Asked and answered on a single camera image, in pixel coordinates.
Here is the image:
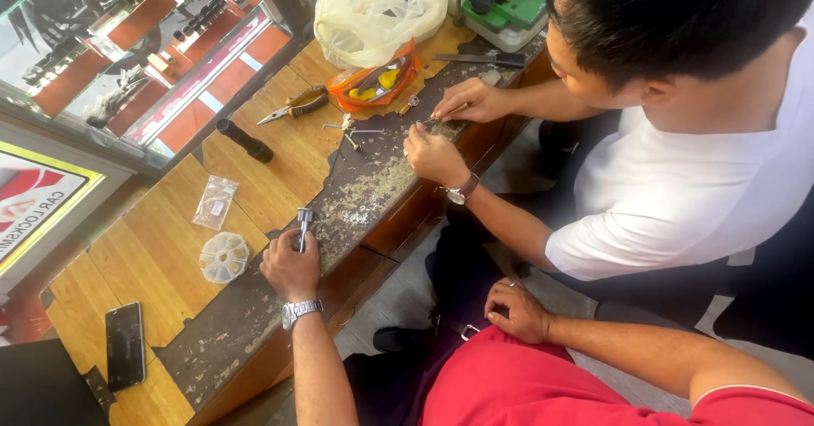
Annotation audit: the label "person's right hand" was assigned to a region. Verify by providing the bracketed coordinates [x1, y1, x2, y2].
[485, 278, 554, 345]

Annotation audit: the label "person's left hand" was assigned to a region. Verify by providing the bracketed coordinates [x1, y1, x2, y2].
[259, 228, 322, 304]

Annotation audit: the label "silver metal lock tool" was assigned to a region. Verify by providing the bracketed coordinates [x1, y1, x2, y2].
[297, 207, 314, 253]

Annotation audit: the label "silver metal wristwatch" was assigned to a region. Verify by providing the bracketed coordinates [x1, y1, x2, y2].
[281, 299, 324, 331]

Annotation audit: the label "round clear parts organizer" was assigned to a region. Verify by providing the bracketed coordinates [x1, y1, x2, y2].
[198, 231, 251, 285]

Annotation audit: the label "person's red shirt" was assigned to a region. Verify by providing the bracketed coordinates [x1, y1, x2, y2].
[420, 326, 814, 426]

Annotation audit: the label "small clear zip bag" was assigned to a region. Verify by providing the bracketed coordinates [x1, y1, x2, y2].
[191, 175, 240, 232]

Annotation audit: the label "pile of metal filings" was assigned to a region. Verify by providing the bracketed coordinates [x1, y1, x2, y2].
[312, 121, 465, 268]

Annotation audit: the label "black flashlight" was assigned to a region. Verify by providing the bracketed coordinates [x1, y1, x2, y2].
[215, 117, 275, 164]

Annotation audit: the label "person's dark trousers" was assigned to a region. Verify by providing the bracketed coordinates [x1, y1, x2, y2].
[343, 223, 510, 426]

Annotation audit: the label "black smartphone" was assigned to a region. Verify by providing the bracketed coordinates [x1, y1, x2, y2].
[105, 301, 147, 393]

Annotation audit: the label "orange clear tool pouch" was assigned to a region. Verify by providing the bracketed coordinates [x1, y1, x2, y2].
[327, 39, 421, 113]

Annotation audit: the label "small brass pin tool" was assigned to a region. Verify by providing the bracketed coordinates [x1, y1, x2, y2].
[416, 103, 471, 126]

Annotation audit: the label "glass display case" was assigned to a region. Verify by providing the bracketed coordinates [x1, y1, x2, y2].
[0, 0, 306, 175]

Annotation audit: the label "black flat case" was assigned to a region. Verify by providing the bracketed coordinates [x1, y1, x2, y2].
[0, 338, 110, 426]

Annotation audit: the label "translucent plastic bag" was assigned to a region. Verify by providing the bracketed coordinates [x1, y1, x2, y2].
[313, 0, 450, 70]

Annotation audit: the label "green key cutting machine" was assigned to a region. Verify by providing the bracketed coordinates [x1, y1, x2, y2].
[450, 0, 552, 54]

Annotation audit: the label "brown strap wristwatch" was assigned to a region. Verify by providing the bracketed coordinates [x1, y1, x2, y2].
[444, 172, 481, 206]

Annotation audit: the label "black yellow handled pliers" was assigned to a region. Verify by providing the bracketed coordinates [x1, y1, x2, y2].
[257, 84, 330, 127]

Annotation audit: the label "black handled flat file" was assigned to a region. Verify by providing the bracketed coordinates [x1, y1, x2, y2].
[432, 51, 527, 69]

